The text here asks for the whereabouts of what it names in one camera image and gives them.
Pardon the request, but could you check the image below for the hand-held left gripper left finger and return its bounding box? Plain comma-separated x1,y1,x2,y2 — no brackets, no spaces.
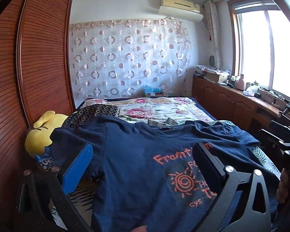
14,142,95,232

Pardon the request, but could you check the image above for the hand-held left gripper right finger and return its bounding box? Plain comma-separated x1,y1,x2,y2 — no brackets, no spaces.
195,142,273,232

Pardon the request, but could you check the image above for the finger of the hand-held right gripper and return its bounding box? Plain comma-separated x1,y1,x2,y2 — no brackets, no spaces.
258,129,290,151
269,120,290,138

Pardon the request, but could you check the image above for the navy printed t-shirt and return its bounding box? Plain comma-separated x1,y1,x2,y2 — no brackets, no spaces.
49,115,281,232

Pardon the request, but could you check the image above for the person's right hand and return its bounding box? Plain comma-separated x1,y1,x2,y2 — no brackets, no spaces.
276,167,290,212

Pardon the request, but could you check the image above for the palm leaf bedsheet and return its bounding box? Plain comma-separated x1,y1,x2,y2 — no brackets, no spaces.
48,116,281,225

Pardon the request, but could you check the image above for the white plastic bag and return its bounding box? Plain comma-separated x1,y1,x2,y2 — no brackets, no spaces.
243,86,259,98

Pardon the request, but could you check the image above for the yellow plush toy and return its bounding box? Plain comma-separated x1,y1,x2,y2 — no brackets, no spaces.
24,111,69,159

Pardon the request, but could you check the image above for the dark circle-patterned pillow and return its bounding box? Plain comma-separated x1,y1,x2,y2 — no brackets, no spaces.
61,103,121,128

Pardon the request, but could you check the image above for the brown wooden cabinet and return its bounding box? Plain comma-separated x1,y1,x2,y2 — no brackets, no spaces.
191,74,290,136

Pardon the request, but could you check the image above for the pink kettle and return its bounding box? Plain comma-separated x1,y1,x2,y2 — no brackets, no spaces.
235,74,246,91

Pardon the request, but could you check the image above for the floral blanket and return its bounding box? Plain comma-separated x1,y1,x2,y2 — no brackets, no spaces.
86,97,218,126

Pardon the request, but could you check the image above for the cardboard box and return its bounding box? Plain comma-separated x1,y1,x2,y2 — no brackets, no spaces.
205,70,226,83

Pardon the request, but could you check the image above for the blue tissue pack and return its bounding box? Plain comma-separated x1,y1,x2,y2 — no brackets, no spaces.
142,85,163,97

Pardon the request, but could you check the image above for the white patterned window curtain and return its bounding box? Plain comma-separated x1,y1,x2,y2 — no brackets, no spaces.
203,0,224,69

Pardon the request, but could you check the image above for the brown slatted wooden wardrobe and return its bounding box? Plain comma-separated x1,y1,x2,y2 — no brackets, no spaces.
0,0,75,223

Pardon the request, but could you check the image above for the sheer circle-patterned curtain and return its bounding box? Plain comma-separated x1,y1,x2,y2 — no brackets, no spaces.
69,17,192,99

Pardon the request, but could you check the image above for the white air conditioner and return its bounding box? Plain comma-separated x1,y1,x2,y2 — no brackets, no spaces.
158,0,203,21

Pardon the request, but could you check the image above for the small black tripod mount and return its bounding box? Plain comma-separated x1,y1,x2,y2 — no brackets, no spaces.
278,103,290,122

